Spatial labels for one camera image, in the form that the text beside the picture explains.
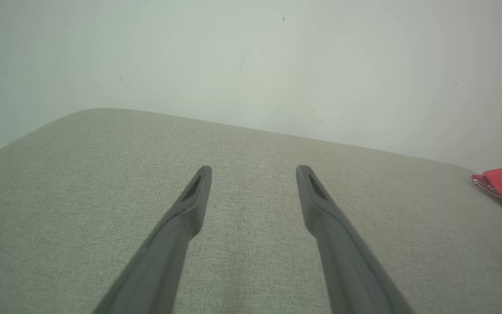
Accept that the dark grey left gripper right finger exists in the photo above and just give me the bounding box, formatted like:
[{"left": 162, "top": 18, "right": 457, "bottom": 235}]
[{"left": 296, "top": 164, "right": 416, "bottom": 314}]

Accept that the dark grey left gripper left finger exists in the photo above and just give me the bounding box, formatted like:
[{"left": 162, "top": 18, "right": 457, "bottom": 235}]
[{"left": 91, "top": 165, "right": 213, "bottom": 314}]

